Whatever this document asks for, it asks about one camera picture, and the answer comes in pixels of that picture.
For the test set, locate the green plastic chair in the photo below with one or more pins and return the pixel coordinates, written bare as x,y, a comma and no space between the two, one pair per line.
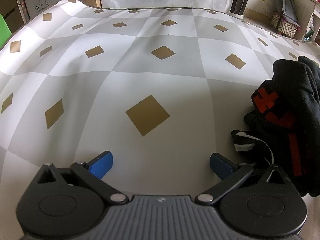
3,28

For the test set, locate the checkered tablecloth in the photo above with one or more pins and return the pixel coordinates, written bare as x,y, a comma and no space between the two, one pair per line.
150,80

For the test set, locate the wooden shelf unit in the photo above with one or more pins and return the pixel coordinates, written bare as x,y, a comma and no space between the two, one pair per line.
308,7

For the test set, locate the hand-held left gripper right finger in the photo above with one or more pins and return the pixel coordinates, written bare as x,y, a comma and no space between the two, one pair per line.
220,166

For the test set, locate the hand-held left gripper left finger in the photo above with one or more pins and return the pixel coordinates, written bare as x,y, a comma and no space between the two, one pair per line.
101,164

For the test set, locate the black t-shirt red print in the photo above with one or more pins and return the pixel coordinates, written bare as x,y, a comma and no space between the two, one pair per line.
297,90

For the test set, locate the tall grey refrigerator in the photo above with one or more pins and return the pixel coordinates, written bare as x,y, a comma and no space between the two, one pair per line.
11,8

